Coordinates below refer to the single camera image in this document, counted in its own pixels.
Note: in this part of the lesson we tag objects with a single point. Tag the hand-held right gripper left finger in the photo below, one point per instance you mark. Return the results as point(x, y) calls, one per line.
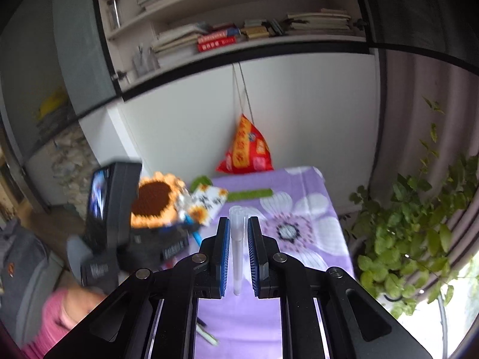
point(223, 254)

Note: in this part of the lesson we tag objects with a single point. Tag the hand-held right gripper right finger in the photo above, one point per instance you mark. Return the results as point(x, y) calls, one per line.
point(255, 254)

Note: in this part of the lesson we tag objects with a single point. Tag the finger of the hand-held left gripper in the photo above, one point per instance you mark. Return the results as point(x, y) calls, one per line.
point(174, 248)

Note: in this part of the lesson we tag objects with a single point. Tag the blue pen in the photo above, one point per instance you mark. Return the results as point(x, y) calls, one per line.
point(195, 233)

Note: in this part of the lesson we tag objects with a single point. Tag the black pen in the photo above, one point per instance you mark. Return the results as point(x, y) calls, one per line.
point(202, 322)

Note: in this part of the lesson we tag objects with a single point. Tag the crochet sunflower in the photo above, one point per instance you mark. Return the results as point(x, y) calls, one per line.
point(153, 198)

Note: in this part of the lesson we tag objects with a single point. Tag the white ribbon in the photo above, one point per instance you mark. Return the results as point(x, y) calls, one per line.
point(183, 209)

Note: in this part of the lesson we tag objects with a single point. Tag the purple floral tablecloth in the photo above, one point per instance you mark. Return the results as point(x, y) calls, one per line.
point(299, 232)

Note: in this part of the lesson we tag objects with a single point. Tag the stack of newspapers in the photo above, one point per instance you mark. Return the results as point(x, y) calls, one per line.
point(73, 164)

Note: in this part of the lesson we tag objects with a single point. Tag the sunflower print wrapper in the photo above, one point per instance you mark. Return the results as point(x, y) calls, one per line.
point(209, 198)

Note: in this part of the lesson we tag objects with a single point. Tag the green ruler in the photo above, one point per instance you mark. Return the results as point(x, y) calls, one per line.
point(250, 195)

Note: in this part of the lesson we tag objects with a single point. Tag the white green pen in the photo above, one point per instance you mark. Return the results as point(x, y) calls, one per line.
point(209, 336)

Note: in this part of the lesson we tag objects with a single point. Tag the red hanging bag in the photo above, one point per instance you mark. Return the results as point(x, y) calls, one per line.
point(247, 149)

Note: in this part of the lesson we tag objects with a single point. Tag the grey backpack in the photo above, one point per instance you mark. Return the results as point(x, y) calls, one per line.
point(22, 269)

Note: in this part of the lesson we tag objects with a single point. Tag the grey desk organizer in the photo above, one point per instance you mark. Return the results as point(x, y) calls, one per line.
point(144, 63)

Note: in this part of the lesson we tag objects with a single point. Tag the frosted glass cabinet door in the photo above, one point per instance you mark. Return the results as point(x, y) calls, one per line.
point(419, 7)
point(30, 82)
point(82, 37)

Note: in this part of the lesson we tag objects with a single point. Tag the green leafy plant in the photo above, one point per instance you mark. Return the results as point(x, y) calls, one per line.
point(411, 239)

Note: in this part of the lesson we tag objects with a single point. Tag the red book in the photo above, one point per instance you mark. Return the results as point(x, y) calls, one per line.
point(217, 44)

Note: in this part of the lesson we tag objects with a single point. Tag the glass jar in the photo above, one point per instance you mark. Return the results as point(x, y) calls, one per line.
point(113, 13)

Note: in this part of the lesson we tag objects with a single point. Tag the stack of small books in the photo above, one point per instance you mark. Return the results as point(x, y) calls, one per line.
point(258, 30)

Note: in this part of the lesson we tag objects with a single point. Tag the stack of flat books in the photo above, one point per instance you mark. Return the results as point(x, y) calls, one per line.
point(318, 22)

